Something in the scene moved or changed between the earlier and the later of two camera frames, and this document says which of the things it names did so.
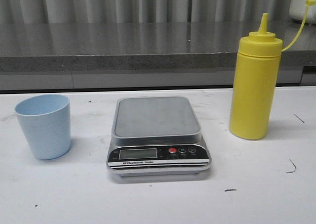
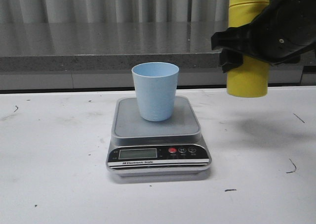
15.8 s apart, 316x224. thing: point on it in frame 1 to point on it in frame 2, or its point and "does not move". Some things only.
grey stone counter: x=143 y=56 does not move
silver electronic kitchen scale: x=157 y=137 does not move
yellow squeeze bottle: x=256 y=80 to x=251 y=79
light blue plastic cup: x=46 y=120 to x=155 y=84
